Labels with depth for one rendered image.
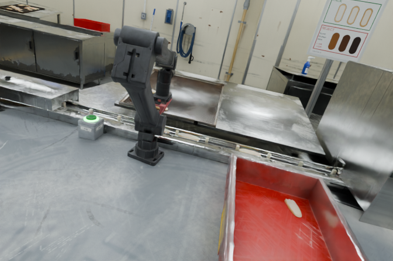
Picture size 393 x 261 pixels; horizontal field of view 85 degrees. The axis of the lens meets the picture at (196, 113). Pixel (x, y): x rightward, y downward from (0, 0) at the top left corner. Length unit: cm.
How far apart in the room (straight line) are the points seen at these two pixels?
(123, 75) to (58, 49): 337
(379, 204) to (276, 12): 372
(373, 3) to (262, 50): 273
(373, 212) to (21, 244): 100
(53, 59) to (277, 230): 368
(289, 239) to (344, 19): 137
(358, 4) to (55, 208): 179
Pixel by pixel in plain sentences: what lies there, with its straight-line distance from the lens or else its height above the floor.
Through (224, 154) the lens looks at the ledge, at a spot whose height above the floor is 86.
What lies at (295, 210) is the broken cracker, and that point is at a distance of 84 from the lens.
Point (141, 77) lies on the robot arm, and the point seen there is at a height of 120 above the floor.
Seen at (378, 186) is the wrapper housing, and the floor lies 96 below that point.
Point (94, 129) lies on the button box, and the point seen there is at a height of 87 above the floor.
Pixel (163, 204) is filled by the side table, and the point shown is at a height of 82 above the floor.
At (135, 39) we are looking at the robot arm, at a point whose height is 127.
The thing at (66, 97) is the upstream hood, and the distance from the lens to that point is 118.
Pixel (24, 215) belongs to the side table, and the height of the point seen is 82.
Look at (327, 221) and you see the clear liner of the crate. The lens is 80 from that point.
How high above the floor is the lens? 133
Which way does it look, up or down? 22 degrees down
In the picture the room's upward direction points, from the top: 12 degrees clockwise
